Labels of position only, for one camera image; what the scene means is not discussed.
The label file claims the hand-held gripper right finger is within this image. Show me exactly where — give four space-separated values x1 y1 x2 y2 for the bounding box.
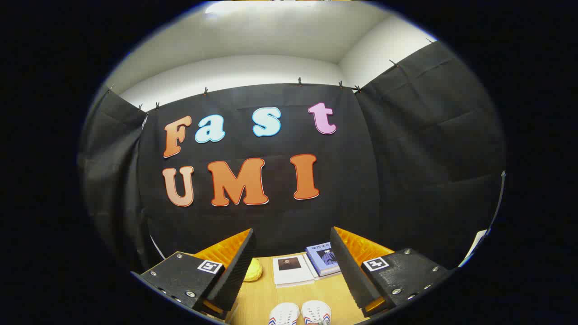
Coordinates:
330 227 454 319

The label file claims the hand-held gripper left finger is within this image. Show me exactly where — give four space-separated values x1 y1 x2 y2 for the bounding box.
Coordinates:
131 228 257 322

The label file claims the white canvas shoe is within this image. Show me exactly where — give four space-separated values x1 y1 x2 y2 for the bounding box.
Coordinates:
301 300 332 325
269 302 301 325

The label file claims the yellow bumpy plush toy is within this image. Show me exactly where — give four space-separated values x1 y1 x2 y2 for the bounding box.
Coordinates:
243 258 263 283

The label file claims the blue cover book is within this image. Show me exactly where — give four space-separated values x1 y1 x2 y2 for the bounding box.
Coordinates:
306 242 341 277

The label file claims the white book under stack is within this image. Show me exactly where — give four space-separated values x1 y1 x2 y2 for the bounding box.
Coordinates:
302 253 342 280

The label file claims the white book with portrait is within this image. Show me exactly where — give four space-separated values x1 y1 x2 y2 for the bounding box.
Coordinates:
272 255 315 288

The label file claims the black backdrop cloth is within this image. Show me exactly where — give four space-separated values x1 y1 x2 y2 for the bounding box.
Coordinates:
78 41 506 271

